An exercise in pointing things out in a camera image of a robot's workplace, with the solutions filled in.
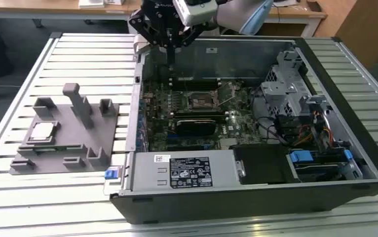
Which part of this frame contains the blue case latch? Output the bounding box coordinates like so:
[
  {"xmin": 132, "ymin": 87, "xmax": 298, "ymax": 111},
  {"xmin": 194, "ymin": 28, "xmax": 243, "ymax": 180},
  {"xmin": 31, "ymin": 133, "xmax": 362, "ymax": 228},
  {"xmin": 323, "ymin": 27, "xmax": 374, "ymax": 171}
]
[{"xmin": 104, "ymin": 167, "xmax": 120, "ymax": 180}]

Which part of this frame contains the black CPU socket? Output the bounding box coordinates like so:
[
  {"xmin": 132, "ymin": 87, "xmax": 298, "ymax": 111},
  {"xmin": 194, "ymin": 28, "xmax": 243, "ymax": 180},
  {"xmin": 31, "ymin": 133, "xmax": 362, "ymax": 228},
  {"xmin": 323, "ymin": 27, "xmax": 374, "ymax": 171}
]
[{"xmin": 183, "ymin": 90, "xmax": 222, "ymax": 111}]

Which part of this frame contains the silver square CPU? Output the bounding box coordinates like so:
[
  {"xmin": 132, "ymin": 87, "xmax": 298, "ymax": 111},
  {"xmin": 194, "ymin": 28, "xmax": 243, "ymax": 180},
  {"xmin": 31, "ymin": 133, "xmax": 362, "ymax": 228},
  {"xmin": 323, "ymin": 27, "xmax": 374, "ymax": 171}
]
[{"xmin": 32, "ymin": 122, "xmax": 55, "ymax": 140}]

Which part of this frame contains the small silver chip heatsink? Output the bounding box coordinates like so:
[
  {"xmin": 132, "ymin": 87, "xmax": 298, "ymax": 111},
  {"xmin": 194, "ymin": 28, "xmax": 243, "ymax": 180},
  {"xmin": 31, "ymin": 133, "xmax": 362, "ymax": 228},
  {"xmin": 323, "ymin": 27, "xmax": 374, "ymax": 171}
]
[{"xmin": 219, "ymin": 138, "xmax": 238, "ymax": 149}]

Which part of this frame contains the silver perforated drive cage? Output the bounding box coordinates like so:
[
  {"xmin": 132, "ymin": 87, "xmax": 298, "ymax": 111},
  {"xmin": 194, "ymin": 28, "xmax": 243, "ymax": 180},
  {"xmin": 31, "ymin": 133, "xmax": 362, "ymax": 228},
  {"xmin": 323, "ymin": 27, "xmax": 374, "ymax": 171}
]
[{"xmin": 259, "ymin": 48, "xmax": 313, "ymax": 117}]

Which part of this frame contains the blue disk carrier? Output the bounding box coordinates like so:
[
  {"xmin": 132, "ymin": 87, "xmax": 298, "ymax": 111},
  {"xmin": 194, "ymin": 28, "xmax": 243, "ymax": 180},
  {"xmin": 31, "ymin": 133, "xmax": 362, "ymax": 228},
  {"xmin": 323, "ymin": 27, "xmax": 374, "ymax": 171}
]
[{"xmin": 286, "ymin": 148, "xmax": 343, "ymax": 177}]

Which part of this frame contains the grey power supply with label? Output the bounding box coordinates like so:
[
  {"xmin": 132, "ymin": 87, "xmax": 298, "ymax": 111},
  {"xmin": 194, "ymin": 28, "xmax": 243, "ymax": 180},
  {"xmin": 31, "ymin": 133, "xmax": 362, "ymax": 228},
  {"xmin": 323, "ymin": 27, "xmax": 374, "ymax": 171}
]
[{"xmin": 127, "ymin": 150, "xmax": 239, "ymax": 193}]

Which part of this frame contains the wooden desk white frame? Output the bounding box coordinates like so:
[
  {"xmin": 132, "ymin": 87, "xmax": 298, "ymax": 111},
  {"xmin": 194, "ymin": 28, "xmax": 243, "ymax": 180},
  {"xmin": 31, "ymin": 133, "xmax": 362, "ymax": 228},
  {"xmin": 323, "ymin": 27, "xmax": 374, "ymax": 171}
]
[
  {"xmin": 126, "ymin": 0, "xmax": 329, "ymax": 38},
  {"xmin": 0, "ymin": 0, "xmax": 138, "ymax": 28}
]

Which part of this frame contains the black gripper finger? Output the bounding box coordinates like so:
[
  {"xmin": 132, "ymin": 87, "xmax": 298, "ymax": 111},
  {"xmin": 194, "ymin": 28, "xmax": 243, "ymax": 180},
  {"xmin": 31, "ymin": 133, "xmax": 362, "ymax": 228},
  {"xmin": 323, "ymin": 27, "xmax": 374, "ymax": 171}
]
[
  {"xmin": 171, "ymin": 23, "xmax": 208, "ymax": 68},
  {"xmin": 128, "ymin": 9, "xmax": 174, "ymax": 68}
]

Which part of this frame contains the green RAM stick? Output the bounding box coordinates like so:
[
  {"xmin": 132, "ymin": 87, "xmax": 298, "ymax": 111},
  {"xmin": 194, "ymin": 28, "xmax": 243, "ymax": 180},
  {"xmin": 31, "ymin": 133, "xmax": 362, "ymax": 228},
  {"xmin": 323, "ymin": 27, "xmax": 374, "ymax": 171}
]
[{"xmin": 33, "ymin": 146, "xmax": 68, "ymax": 152}]

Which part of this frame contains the wooden cabinet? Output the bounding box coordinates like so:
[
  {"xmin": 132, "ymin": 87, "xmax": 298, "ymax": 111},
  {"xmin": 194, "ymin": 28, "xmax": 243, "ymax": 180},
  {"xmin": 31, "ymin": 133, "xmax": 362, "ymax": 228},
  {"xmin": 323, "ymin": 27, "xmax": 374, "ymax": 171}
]
[{"xmin": 314, "ymin": 0, "xmax": 378, "ymax": 70}]

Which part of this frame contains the black plastic shroud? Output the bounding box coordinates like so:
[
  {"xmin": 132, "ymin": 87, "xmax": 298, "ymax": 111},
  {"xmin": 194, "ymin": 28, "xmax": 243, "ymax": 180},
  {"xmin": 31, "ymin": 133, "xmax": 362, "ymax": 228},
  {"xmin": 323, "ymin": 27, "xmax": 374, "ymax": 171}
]
[{"xmin": 232, "ymin": 144, "xmax": 301, "ymax": 186}]

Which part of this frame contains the grey plastic parts rack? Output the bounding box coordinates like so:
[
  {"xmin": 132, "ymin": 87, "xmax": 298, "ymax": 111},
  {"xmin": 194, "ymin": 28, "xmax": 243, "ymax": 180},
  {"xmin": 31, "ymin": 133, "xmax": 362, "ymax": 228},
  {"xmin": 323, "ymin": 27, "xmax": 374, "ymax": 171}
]
[{"xmin": 8, "ymin": 82, "xmax": 120, "ymax": 176}]

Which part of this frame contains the metal socket cover frame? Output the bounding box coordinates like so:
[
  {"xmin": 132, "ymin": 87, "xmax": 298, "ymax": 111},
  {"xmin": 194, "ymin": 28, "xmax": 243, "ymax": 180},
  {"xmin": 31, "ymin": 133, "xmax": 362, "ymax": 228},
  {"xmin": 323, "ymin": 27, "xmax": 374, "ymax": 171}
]
[{"xmin": 216, "ymin": 81, "xmax": 242, "ymax": 106}]

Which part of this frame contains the yellow orange wire bundle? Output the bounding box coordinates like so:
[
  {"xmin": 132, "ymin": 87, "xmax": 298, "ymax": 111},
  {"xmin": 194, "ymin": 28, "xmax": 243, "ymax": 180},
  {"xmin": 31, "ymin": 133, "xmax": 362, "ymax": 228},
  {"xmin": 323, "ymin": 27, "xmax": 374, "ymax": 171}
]
[{"xmin": 290, "ymin": 110, "xmax": 337, "ymax": 149}]

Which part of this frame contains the grey case hinge bracket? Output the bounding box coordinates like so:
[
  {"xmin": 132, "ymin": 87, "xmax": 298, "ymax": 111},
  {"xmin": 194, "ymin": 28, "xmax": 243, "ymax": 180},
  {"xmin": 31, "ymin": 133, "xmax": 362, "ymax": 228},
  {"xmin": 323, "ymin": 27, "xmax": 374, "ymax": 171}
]
[{"xmin": 132, "ymin": 35, "xmax": 150, "ymax": 54}]

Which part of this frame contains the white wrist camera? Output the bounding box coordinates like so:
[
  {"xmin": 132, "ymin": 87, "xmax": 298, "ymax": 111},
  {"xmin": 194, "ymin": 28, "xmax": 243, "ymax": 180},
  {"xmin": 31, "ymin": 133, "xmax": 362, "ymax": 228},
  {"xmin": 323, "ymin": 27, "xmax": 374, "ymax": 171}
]
[{"xmin": 172, "ymin": 0, "xmax": 219, "ymax": 27}]

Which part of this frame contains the green motherboard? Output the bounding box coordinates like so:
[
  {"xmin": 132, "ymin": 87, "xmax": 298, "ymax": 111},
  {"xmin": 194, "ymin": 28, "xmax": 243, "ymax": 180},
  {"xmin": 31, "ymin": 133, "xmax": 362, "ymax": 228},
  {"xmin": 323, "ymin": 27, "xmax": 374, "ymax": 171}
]
[{"xmin": 140, "ymin": 79, "xmax": 266, "ymax": 152}]

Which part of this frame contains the black RAM slot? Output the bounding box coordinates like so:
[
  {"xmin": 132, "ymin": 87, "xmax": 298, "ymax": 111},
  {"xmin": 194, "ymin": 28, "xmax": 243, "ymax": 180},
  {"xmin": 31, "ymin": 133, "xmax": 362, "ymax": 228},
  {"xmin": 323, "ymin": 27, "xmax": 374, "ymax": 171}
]
[
  {"xmin": 175, "ymin": 111, "xmax": 227, "ymax": 116},
  {"xmin": 175, "ymin": 114, "xmax": 228, "ymax": 119},
  {"xmin": 171, "ymin": 77, "xmax": 222, "ymax": 84},
  {"xmin": 172, "ymin": 83, "xmax": 220, "ymax": 91}
]

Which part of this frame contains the small black graphics card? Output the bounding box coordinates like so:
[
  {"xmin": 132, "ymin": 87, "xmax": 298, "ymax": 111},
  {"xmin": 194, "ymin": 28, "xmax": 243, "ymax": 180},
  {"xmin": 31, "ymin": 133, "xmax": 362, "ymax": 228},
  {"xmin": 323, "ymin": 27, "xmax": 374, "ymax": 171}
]
[{"xmin": 175, "ymin": 118, "xmax": 216, "ymax": 136}]

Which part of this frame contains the black open PC case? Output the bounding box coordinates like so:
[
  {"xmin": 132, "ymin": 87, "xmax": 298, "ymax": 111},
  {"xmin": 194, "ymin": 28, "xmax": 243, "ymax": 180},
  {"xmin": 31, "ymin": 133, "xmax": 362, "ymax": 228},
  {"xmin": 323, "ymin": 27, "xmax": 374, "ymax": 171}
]
[{"xmin": 108, "ymin": 34, "xmax": 378, "ymax": 225}]

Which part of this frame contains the plain white box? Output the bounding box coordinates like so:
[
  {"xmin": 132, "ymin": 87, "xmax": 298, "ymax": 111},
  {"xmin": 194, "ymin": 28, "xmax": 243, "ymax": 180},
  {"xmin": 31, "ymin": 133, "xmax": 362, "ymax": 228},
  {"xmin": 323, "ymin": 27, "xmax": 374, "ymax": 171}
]
[{"xmin": 79, "ymin": 0, "xmax": 106, "ymax": 9}]

